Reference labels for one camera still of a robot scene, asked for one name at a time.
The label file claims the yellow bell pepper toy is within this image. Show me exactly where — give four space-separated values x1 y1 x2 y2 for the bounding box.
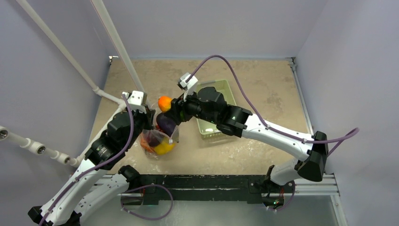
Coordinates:
153 139 176 155

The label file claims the orange fruit toy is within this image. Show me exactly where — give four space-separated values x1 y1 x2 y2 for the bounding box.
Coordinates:
140 138 155 154

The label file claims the light green plastic basket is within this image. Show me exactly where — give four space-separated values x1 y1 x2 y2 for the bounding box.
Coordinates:
195 80 238 140

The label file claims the aluminium frame rail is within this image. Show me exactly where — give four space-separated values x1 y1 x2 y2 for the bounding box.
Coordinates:
287 56 348 226

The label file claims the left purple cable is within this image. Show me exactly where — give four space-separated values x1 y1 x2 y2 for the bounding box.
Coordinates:
37 94 135 226

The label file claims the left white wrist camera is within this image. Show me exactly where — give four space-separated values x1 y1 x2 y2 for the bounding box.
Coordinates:
122 90 147 113

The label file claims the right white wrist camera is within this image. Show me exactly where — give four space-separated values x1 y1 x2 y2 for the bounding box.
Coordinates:
177 73 198 101

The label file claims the purple eggplant toy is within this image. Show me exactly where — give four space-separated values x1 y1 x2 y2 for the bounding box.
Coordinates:
156 113 176 137

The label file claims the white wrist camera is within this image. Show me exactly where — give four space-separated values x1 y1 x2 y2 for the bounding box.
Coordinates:
177 73 198 101
122 90 147 113

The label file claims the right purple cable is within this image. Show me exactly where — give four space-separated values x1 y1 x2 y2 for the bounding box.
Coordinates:
184 55 360 157

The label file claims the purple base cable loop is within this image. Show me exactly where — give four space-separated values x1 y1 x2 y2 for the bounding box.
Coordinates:
120 185 173 221

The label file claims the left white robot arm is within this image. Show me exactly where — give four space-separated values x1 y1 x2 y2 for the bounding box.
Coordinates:
28 108 156 226

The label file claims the clear pink zip bag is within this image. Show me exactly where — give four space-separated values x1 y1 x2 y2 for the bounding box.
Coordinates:
140 104 179 158

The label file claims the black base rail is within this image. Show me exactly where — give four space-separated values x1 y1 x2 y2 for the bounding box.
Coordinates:
121 172 294 206

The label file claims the orange green mango toy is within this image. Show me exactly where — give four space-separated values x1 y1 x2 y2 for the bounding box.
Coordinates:
158 96 173 113

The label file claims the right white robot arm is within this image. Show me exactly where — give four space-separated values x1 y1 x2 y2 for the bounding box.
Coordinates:
158 87 327 192

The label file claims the white PVC pipe frame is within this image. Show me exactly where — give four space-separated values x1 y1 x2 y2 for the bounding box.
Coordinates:
0 0 150 167

